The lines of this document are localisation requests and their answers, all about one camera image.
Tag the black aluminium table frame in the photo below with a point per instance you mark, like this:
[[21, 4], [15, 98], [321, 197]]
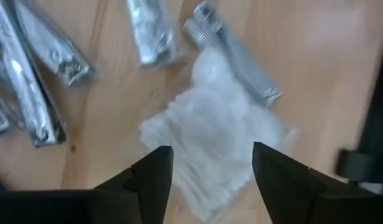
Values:
[[375, 124]]

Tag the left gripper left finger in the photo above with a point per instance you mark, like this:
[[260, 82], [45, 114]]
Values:
[[154, 186]]

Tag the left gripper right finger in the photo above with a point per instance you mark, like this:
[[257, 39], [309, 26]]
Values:
[[281, 186]]

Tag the bagged white cotton pads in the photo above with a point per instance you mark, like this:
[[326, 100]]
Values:
[[210, 130]]

